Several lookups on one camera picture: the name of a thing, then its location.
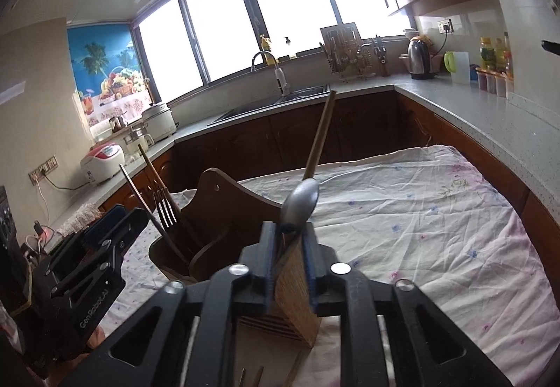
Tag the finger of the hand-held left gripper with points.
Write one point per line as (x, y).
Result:
(129, 229)
(105, 223)

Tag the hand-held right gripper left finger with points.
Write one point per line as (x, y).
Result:
(269, 247)

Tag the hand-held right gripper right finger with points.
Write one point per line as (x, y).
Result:
(308, 255)

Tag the large metal fork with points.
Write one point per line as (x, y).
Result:
(166, 212)

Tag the metal spoon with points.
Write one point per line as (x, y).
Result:
(299, 203)

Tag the wooden utensil holder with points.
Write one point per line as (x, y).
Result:
(227, 203)

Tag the person's left hand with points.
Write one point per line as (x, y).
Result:
(95, 336)

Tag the fringed cloth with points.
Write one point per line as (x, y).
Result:
(81, 216)

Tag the white and red rice cooker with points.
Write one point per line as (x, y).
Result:
(103, 164)

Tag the small white kitchen appliance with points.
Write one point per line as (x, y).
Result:
(138, 138)

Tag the dark teapot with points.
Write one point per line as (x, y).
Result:
(118, 123)

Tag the wooden base cabinets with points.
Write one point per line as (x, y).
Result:
(284, 137)

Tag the white floral tablecloth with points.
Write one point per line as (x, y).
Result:
(415, 216)

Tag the kitchen sink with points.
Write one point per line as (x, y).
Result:
(271, 105)

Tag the kitchen faucet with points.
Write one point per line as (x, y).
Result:
(280, 78)

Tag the yellow soap bottle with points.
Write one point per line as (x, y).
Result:
(265, 46)

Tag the small dark-capped bottle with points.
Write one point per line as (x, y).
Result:
(288, 46)

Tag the dish rack with cutting board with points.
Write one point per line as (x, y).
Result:
(343, 50)

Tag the scissors holder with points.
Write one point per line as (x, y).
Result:
(381, 57)

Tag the steel electric kettle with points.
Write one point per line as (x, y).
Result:
(420, 59)

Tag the window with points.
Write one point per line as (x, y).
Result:
(280, 19)

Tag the green and white pitcher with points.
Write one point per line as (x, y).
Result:
(457, 67)

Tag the row of spice jars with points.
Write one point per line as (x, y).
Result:
(492, 83)

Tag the yellow oil bottle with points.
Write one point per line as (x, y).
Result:
(486, 54)

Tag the black wok with lid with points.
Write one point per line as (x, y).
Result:
(551, 46)

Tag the wall socket strip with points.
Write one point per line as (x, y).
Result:
(43, 169)

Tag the tropical fruit wall poster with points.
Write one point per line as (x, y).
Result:
(105, 67)

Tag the wall socket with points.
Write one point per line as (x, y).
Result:
(444, 25)

